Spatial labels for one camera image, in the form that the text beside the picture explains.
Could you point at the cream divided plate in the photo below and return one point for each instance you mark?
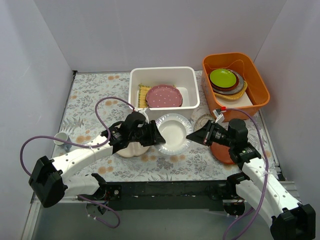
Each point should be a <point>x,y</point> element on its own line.
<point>134,149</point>

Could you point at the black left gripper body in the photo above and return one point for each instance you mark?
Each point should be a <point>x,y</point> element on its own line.
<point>150,133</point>

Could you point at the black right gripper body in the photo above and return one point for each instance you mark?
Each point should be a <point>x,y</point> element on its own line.
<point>207,134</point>

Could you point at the speckled beige plate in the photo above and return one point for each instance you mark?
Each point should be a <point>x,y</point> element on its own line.
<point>201,121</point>

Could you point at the white small cup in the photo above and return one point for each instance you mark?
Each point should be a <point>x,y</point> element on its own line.
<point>63,142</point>

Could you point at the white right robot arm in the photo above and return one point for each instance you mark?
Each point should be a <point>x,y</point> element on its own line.
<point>287,217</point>

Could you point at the brown plate under green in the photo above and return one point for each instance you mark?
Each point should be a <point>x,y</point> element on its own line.
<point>215,85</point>

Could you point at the woven yellow basket tray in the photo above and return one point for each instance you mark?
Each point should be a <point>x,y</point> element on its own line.
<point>232,97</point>

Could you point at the pink polka dot plate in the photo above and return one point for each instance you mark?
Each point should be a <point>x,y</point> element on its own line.
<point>163,96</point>

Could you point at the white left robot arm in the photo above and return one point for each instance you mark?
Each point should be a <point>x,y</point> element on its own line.
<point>53,179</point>

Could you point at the white plastic bin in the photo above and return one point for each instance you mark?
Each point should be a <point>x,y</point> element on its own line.
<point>182,77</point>

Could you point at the red brown plate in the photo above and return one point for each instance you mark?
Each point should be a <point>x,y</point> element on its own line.
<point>221,153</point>

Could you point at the pale blue rimmed plate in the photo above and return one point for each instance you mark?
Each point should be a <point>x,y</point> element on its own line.
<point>174,128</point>

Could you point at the white board in bin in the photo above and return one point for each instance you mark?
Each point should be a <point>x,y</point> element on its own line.
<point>243,101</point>

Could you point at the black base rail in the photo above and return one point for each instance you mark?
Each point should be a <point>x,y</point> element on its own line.
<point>212,195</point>

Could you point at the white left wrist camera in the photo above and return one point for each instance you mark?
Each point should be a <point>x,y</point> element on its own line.
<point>144,112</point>

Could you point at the grey round plate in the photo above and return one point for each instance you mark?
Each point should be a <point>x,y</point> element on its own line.
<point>235,89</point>

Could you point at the yellow bamboo mat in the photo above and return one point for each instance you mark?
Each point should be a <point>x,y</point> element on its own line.
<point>141,98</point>

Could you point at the orange plastic bin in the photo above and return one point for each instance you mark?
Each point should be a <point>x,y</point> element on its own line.
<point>244,66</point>

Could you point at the floral table mat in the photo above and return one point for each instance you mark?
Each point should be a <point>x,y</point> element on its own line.
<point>96,101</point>

